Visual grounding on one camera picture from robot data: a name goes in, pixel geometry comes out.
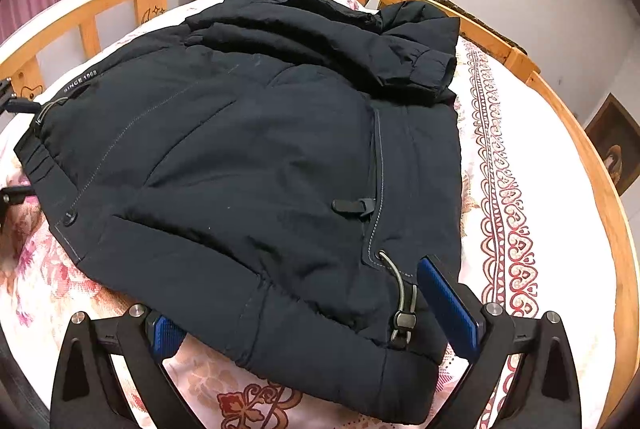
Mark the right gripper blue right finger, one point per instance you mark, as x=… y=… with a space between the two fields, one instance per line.
x=544 y=392

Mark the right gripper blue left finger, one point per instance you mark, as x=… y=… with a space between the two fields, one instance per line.
x=87 y=392

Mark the black puffer jacket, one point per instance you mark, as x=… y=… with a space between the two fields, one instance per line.
x=268 y=174

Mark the brown patterned cloth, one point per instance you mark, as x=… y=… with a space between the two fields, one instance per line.
x=450 y=4

